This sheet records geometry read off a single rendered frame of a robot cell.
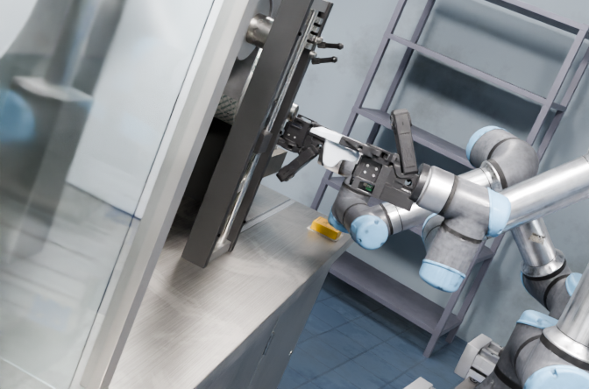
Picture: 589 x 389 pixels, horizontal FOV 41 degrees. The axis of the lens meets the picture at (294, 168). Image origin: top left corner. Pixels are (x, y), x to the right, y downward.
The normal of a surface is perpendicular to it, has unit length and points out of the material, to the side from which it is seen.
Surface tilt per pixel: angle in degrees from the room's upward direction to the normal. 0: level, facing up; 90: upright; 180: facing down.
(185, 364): 0
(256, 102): 90
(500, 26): 90
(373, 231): 90
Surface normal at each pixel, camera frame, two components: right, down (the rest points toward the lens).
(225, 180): -0.27, 0.11
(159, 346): 0.37, -0.90
